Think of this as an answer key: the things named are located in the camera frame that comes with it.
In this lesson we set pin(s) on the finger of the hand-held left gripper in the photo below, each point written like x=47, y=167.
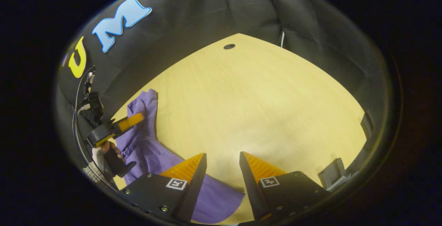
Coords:
x=129, y=122

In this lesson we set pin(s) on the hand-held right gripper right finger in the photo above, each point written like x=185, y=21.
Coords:
x=250, y=188

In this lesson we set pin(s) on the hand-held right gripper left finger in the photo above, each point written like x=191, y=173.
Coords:
x=193, y=191

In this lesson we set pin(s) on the purple shirt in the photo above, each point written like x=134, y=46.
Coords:
x=145, y=150

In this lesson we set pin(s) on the black bracket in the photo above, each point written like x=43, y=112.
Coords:
x=366, y=125
x=331, y=172

